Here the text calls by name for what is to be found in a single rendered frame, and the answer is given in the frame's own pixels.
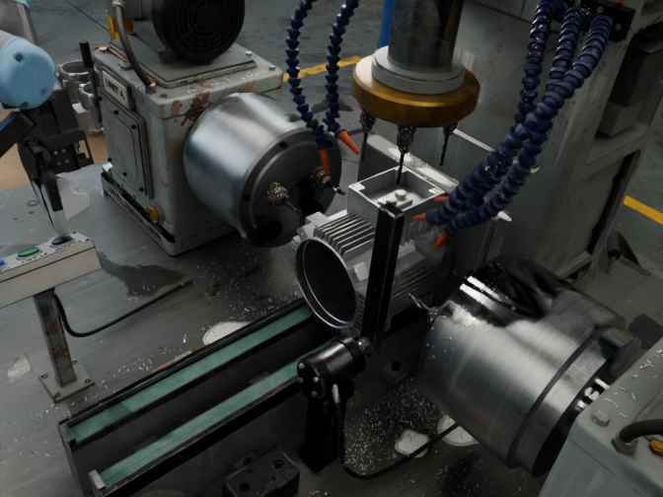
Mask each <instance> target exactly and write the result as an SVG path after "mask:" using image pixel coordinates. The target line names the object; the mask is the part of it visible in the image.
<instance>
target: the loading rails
mask: <svg viewBox="0 0 663 497"><path fill-rule="evenodd" d="M426 323H427V312H426V311H424V310H421V311H420V310H419V309H417V308H416V307H415V306H411V307H409V308H407V309H406V310H404V311H402V312H401V313H398V314H397V315H395V316H393V317H392V322H391V327H390V329H388V330H387V331H385V332H384V336H383V342H382V347H381V353H380V355H378V356H376V357H375V358H373V359H370V358H369V357H367V356H366V355H365V354H364V356H365V360H366V366H365V370H364V371H363V372H362V373H360V374H359V375H357V376H356V377H354V378H350V379H351V380H352V381H353V382H355V388H354V391H356V390H358V389H359V388H361V387H362V386H364V385H365V384H367V383H368V382H370V381H371V380H373V379H374V378H376V377H378V376H379V375H381V376H383V377H384V378H385V379H386V380H387V381H388V382H389V383H390V384H391V385H394V384H396V383H397V382H399V381H400V380H402V379H403V378H405V377H406V376H407V374H408V367H407V366H406V365H404V364H403V363H402V362H401V361H402V359H404V358H406V357H407V356H409V355H410V354H412V353H413V352H415V351H416V350H418V348H419V345H420V343H421V342H420V341H419V340H418V338H419V336H420V335H421V334H423V333H424V331H425V327H426ZM341 335H342V333H339V334H338V335H335V332H334V333H332V331H331V330H330V331H328V328H325V325H321V322H318V318H316V319H315V317H314V315H311V310H309V311H308V303H307V302H306V300H305V298H300V299H299V298H298V299H296V300H294V301H292V302H290V303H288V304H286V305H284V306H283V307H281V308H279V309H277V310H275V311H273V312H271V313H269V314H267V315H265V316H263V317H261V318H259V319H256V320H254V321H252V322H250V323H248V324H247V325H245V326H243V327H241V328H239V329H237V330H235V331H233V332H231V333H229V334H227V335H225V336H223V337H221V338H219V339H217V340H215V341H213V342H211V343H210V344H208V345H206V346H204V347H202V348H200V349H198V350H196V351H194V352H192V353H190V354H188V355H186V356H184V357H183V358H181V359H179V360H177V361H175V362H174V363H172V364H170V365H168V366H166V367H164V368H162V369H160V370H158V371H156V372H154V373H152V374H150V375H148V376H146V377H144V378H142V379H140V380H138V381H137V382H135V383H133V384H131V385H129V386H127V387H125V388H123V389H121V390H118V391H116V392H114V393H112V394H110V395H108V396H106V397H104V398H102V399H101V400H99V401H97V402H95V403H93V404H91V405H89V406H87V407H85V408H83V409H81V410H79V411H77V412H75V413H73V414H71V415H69V416H67V417H65V418H64V419H62V420H60V421H58V422H56V425H57V428H58V431H59V435H60V437H61V441H62V444H63V448H64V451H65V454H66V457H67V460H68V463H69V466H70V469H71V473H72V475H73V477H74V478H75V480H76V482H77V484H78V485H79V487H80V489H81V490H82V492H83V493H84V494H85V493H87V492H89V491H90V490H92V489H93V492H94V495H95V497H140V496H142V495H144V494H146V493H149V492H151V491H155V490H161V489H170V490H175V491H178V492H181V493H182V494H184V495H185V496H187V497H193V496H195V495H196V494H198V493H199V492H201V491H203V490H204V489H206V488H207V487H209V486H210V485H212V484H213V483H215V482H216V481H218V480H219V479H221V478H222V477H224V476H225V475H227V474H228V473H230V472H232V471H233V473H234V472H235V471H237V470H238V469H240V468H241V467H243V466H245V465H246V464H248V463H249V462H251V461H253V460H254V459H256V458H257V455H258V454H260V453H261V452H263V451H264V450H266V449H267V448H269V447H270V446H272V445H273V444H275V443H276V442H278V441H279V440H281V439H282V438H284V437H285V436H287V435H288V434H290V433H292V432H293V431H295V430H296V429H298V428H299V427H301V426H302V425H304V424H305V423H306V422H307V411H308V398H306V397H305V396H304V395H303V385H302V383H301V384H299V383H298V379H299V377H298V373H297V363H298V361H299V359H301V358H303V357H304V356H306V355H308V354H310V353H315V352H317V351H319V350H320V349H322V348H324V347H326V346H327V345H329V344H330V343H331V341H332V340H334V339H335V338H337V337H339V336H341Z"/></svg>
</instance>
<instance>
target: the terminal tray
mask: <svg viewBox="0 0 663 497"><path fill-rule="evenodd" d="M399 167H400V166H397V167H395V168H392V169H390V170H387V171H385V172H382V173H380V174H378V175H375V176H373V177H369V178H367V179H365V180H362V181H360V182H357V183H355V184H352V185H350V186H349V187H348V193H347V202H346V214H347V213H349V212H352V214H354V213H356V216H357V215H360V218H361V217H364V220H366V219H367V220H368V221H367V222H368V223H370V222H371V223H372V224H371V225H372V226H371V227H373V226H375V231H376V224H377V217H378V210H379V207H380V206H382V205H384V204H386V203H388V202H391V203H392V204H394V205H395V206H397V207H398V208H400V209H401V210H403V211H404V212H405V223H404V227H403V232H402V237H401V243H400V245H401V246H404V245H405V242H407V243H408V244H409V242H410V239H412V240H413V241H415V237H418V238H420V236H421V234H422V235H423V236H425V235H426V231H427V232H428V233H430V232H431V228H432V227H433V226H435V225H429V224H428V223H427V222H418V221H413V217H414V216H416V215H420V214H423V213H426V211H427V210H428V209H430V208H436V209H438V208H439V207H440V206H442V203H439V202H435V201H434V197H445V193H446V192H445V191H444V190H442V189H441V188H439V187H437V186H436V185H434V184H433V183H431V182H429V181H428V180H426V179H424V178H423V177H421V176H419V175H417V174H416V173H414V172H413V171H411V170H409V169H408V168H406V167H404V166H403V169H404V171H402V175H401V182H400V184H399V185H397V184H396V181H397V177H398V169H399ZM357 185H360V186H361V188H357V187H356V186H357ZM433 189H437V190H438V191H437V192H434V191H433Z"/></svg>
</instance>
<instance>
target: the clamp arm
mask: <svg viewBox="0 0 663 497"><path fill-rule="evenodd" d="M404 223H405V212H404V211H403V210H401V209H400V208H398V207H397V206H395V205H394V204H392V203H391V202H388V203H386V204H384V205H382V206H380V207H379V210H378V217H377V224H376V231H375V237H374V244H373V250H372V257H371V263H370V270H369V277H368V284H367V291H366V297H365V304H364V311H363V318H362V323H361V330H360V337H359V339H358V341H359V340H360V342H362V343H363V342H365V340H366V341H367V343H365V344H364V347H365V348H366V349H367V348H369V347H370V350H369V349H368V350H367V351H366V352H365V355H366V356H367V357H369V358H370V359H373V358H375V357H376V356H378V355H380V353H381V347H382V342H383V336H384V330H385V325H386V319H387V315H388V311H389V310H388V308H389V304H390V298H391V293H392V287H393V282H394V276H395V270H396V265H397V259H398V254H399V248H400V243H401V237H402V232H403V227H404Z"/></svg>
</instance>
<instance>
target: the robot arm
mask: <svg viewBox="0 0 663 497"><path fill-rule="evenodd" d="M55 75H56V72H55V67H54V64H53V61H52V59H51V58H50V56H49V55H48V54H47V53H46V52H45V51H44V50H43V49H42V48H41V47H40V44H39V41H38V38H37V33H36V30H35V27H34V23H33V20H32V17H31V14H30V7H29V5H28V3H27V1H26V0H0V102H1V104H2V107H3V109H11V108H17V107H18V108H19V109H20V111H15V110H12V111H11V112H10V113H9V114H8V115H7V116H6V117H5V118H4V119H3V120H2V121H1V122H0V159H1V158H2V157H3V156H4V155H5V153H6V152H7V151H8V150H9V149H10V148H11V147H12V146H13V145H14V144H15V143H16V144H17V145H18V146H17V148H18V153H19V156H20V159H21V162H22V165H23V167H24V169H25V171H26V173H27V175H28V177H29V180H30V183H31V185H32V188H33V190H34V192H35V194H36V196H37V200H38V202H39V204H40V205H41V207H42V210H43V212H44V214H45V216H46V217H47V219H48V221H49V223H50V225H51V227H52V228H53V229H54V230H55V231H56V232H57V233H59V234H60V235H61V236H62V237H64V238H66V237H69V234H68V226H67V221H68V220H69V219H70V218H71V217H73V216H74V215H76V214H78V213H79V212H81V211H82V210H84V209H85V208H87V207H88V206H89V205H90V201H91V200H90V197H89V195H88V194H87V193H84V192H80V191H79V190H75V189H71V187H70V184H69V182H68V180H67V179H66V178H64V177H58V176H56V175H58V174H62V173H67V174H68V173H71V172H74V171H78V170H81V168H84V167H87V166H90V165H93V164H94V160H93V157H92V153H91V150H90V147H89V144H88V141H87V138H86V134H85V131H84V129H80V128H79V125H78V121H77V118H76V115H75V112H74V109H73V106H72V104H71V100H70V97H69V94H68V91H67V89H56V90H53V88H54V84H55ZM36 107H37V108H38V112H37V109H36ZM82 140H84V141H85V145H86V148H87V151H88V154H89V158H87V157H86V154H85V152H80V151H79V148H80V147H81V146H80V143H79V141H82Z"/></svg>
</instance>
